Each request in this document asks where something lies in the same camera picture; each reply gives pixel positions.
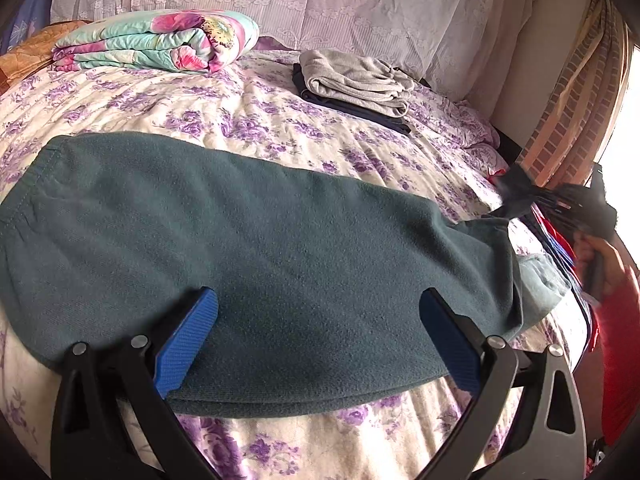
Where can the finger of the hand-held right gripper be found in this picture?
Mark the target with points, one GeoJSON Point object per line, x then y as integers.
{"type": "Point", "coordinates": [517, 208]}
{"type": "Point", "coordinates": [520, 180]}

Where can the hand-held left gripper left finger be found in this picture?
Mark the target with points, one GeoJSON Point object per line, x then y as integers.
{"type": "Point", "coordinates": [192, 340]}

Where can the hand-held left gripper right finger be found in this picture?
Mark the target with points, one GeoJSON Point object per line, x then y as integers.
{"type": "Point", "coordinates": [447, 345]}

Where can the teal fleece pants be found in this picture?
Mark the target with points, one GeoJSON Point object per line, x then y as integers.
{"type": "Point", "coordinates": [250, 260]}

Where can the folded grey pants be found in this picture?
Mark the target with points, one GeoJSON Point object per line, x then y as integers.
{"type": "Point", "coordinates": [350, 80]}

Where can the person's right hand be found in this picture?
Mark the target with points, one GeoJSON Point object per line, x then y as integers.
{"type": "Point", "coordinates": [614, 265]}

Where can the red cloth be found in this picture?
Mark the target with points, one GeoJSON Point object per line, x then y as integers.
{"type": "Point", "coordinates": [550, 232]}

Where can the brick pattern curtain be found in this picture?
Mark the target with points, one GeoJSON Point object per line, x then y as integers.
{"type": "Point", "coordinates": [565, 125]}

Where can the light blue garment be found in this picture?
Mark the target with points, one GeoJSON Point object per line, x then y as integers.
{"type": "Point", "coordinates": [545, 277]}

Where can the folded navy garment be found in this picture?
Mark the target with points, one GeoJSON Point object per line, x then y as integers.
{"type": "Point", "coordinates": [380, 117]}

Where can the purple floral bed sheet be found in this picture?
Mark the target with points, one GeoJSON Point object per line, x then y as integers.
{"type": "Point", "coordinates": [350, 160]}

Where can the white lace headboard cover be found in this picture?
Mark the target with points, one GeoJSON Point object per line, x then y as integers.
{"type": "Point", "coordinates": [350, 5]}

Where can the folded floral quilt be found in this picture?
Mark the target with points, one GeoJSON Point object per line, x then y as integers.
{"type": "Point", "coordinates": [150, 40]}

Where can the orange brown pillow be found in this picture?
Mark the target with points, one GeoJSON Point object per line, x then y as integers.
{"type": "Point", "coordinates": [25, 55]}

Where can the blue patterned cloth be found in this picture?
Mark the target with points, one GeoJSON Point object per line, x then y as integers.
{"type": "Point", "coordinates": [25, 20]}

